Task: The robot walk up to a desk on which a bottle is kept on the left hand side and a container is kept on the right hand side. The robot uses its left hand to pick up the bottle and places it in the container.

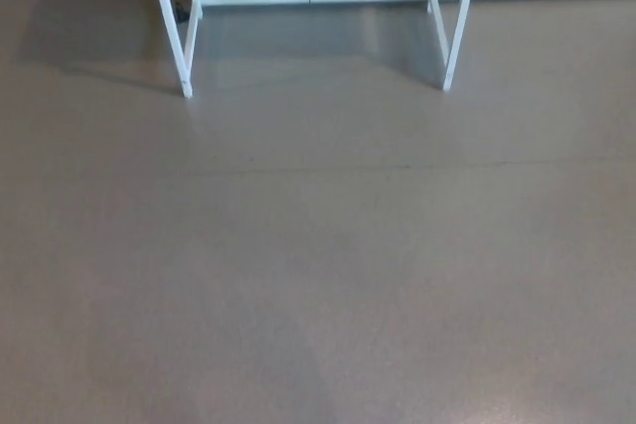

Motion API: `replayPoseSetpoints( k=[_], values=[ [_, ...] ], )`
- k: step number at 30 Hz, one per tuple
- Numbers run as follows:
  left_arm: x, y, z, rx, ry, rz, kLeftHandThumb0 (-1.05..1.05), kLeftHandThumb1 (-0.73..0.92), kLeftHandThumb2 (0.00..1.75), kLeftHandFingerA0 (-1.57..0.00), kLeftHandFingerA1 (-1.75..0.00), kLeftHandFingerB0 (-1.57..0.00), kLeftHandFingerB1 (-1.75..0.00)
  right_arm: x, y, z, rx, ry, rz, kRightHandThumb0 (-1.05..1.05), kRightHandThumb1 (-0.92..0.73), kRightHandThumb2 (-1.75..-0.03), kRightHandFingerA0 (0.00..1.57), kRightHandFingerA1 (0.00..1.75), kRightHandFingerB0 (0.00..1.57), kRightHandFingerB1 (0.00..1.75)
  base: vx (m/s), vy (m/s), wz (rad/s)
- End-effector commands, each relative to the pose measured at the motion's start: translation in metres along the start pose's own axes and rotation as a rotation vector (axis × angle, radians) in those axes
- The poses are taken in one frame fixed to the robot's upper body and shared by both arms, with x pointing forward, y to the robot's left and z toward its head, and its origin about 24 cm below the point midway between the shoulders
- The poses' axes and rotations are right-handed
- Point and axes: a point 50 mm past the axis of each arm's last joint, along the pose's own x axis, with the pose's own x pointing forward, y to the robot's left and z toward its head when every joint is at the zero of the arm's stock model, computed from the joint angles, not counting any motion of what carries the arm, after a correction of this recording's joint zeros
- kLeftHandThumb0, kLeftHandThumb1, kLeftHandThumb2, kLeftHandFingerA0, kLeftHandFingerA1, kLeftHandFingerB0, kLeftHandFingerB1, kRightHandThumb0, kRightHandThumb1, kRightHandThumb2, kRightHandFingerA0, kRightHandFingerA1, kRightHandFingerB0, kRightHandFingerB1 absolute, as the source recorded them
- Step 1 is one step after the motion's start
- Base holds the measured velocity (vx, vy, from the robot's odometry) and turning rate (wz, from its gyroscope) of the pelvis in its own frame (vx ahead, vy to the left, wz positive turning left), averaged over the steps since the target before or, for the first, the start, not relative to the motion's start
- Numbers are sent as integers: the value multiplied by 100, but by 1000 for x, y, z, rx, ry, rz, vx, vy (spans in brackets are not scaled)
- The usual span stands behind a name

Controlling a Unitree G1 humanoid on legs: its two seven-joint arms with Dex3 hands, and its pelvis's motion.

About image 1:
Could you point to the black plug on floor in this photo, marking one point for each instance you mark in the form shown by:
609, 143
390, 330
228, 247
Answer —
179, 12

